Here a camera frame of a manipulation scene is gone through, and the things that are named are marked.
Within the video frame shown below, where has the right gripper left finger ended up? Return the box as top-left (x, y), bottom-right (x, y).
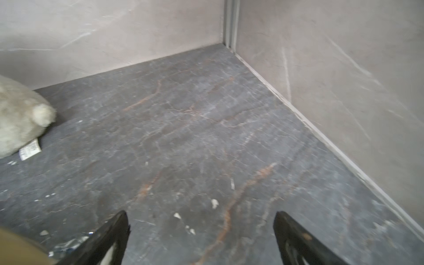
top-left (58, 210), bottom-right (130, 265)

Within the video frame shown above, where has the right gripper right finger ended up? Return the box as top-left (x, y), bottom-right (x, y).
top-left (273, 211), bottom-right (347, 265)

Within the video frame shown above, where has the cream wavy glass vase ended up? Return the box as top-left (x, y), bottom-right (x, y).
top-left (0, 226), bottom-right (90, 265)

